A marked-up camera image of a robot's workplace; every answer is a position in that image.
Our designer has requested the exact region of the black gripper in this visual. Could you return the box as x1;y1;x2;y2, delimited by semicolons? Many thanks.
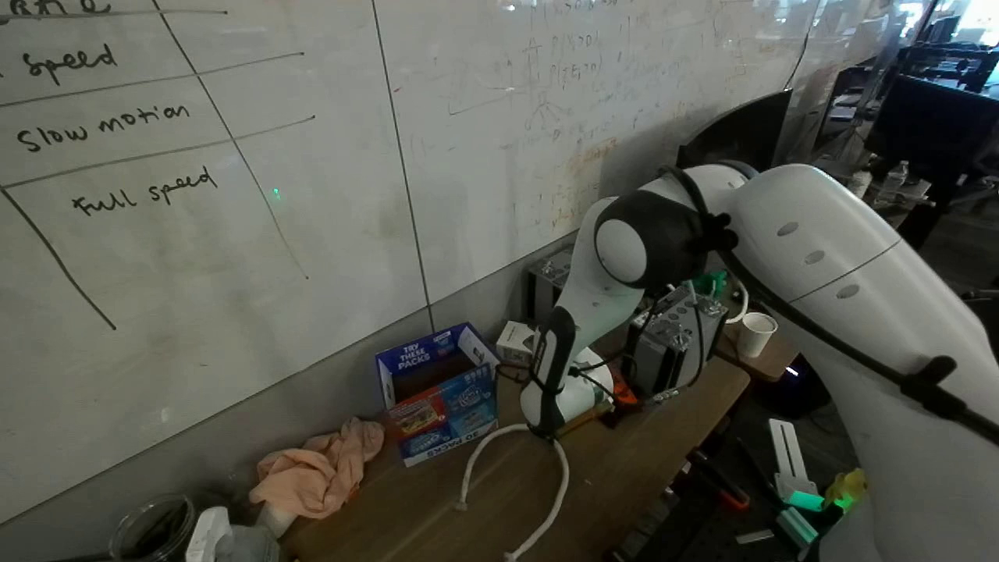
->
532;408;569;442

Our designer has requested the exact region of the thick white rope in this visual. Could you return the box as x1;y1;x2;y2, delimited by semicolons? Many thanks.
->
453;418;575;562

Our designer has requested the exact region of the small white box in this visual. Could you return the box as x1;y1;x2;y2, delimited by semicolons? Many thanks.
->
495;317;542;372

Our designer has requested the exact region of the blue cardboard box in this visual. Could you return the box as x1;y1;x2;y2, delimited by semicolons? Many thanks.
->
371;321;506;469

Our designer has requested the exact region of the grey metal box, silver tape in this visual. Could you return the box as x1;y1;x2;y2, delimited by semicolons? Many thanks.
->
620;285;731;403

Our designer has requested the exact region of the white paper cup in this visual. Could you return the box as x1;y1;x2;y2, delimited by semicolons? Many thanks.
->
734;309;781;361

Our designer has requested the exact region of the pink cloth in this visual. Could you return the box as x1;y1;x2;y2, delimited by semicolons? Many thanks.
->
246;416;387;524

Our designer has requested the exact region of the teal green clamp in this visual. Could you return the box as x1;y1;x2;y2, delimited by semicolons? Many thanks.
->
776;483;836;550

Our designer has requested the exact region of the yellow green tool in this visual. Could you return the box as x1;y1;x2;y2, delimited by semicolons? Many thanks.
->
824;464;868;511

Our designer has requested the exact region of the black flat screen panel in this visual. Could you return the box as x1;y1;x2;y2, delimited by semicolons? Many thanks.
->
675;91;797;174

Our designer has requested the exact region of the white plastic bag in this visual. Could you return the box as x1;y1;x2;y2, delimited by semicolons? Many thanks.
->
184;502;284;562

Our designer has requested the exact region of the glass jar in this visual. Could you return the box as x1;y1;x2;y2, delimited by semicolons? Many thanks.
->
107;494;199;562

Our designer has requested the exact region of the whiteboard with handwriting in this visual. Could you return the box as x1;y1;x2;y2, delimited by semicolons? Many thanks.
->
0;0;917;529

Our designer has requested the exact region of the clear plastic bottle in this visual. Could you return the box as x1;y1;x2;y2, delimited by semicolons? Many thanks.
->
874;157;916;212

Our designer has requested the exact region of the black desktop monitor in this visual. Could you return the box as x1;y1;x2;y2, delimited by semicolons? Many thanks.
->
868;73;999;179

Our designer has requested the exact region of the red handled tool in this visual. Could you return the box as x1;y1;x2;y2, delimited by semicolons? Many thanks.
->
691;447;755;516

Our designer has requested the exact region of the green cable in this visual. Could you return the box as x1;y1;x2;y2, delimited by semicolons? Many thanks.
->
693;264;734;301

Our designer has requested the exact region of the white flat bracket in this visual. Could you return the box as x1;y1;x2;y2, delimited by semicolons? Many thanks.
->
766;416;822;502

